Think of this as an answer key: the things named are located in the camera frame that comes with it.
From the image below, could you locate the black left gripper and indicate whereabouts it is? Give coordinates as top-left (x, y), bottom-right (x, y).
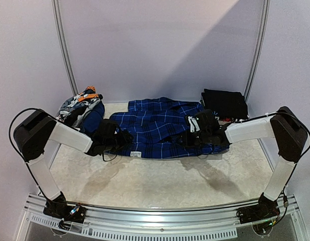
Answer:
top-left (104, 129), bottom-right (133, 153)

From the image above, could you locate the blue plaid garment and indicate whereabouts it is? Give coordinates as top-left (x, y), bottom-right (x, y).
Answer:
top-left (110, 97), bottom-right (229, 159)

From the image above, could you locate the black t-shirt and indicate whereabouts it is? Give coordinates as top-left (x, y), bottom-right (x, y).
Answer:
top-left (201, 89), bottom-right (248, 119)

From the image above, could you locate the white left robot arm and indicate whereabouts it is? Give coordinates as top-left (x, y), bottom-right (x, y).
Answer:
top-left (8, 107), bottom-right (133, 218)

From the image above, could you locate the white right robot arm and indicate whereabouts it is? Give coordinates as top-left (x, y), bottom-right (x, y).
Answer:
top-left (179, 106), bottom-right (310, 219)

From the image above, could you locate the camouflage orange garment pile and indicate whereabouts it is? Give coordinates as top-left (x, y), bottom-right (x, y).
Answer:
top-left (58, 86), bottom-right (103, 128)

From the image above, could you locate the solid navy blue garment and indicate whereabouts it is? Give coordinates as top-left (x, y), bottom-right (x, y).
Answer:
top-left (80, 102), bottom-right (105, 136)

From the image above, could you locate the red black plaid shirt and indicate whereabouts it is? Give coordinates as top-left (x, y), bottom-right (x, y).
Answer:
top-left (218, 117), bottom-right (243, 125)

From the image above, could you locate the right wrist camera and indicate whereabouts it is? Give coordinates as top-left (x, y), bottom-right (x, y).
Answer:
top-left (186, 115), bottom-right (201, 133)

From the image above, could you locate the aluminium front rail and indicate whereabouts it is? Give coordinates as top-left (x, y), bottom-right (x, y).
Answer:
top-left (17, 195), bottom-right (307, 240)

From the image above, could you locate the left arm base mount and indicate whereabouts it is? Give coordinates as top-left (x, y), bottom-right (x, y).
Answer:
top-left (43, 201), bottom-right (87, 223)

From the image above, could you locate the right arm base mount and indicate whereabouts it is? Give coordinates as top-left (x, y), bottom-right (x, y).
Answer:
top-left (236, 202), bottom-right (280, 224)

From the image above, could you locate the left aluminium frame post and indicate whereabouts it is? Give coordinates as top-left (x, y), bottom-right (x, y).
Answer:
top-left (52, 0), bottom-right (78, 95)

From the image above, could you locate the aluminium frame post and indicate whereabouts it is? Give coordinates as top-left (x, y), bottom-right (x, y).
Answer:
top-left (244, 0), bottom-right (270, 102)
top-left (52, 0), bottom-right (78, 95)

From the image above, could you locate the right aluminium frame post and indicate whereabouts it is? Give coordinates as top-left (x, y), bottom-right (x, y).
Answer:
top-left (244, 0), bottom-right (270, 102)

